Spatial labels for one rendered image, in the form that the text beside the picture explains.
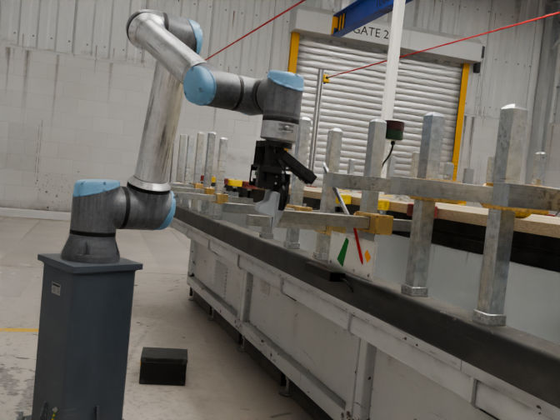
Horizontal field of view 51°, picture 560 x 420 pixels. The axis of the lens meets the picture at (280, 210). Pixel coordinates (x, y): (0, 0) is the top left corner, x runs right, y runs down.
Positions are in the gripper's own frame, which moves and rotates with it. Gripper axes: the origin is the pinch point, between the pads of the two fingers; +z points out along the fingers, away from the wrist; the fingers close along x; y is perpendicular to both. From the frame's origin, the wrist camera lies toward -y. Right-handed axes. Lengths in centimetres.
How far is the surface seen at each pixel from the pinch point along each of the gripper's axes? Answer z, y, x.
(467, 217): -7.3, -46.3, 13.3
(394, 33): -100, -119, -161
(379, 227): -2.1, -26.2, 5.1
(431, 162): -19.2, -26.7, 22.7
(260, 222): 2.1, -4.2, -23.2
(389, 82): -73, -120, -161
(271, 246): 13, -24, -63
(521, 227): -7, -46, 32
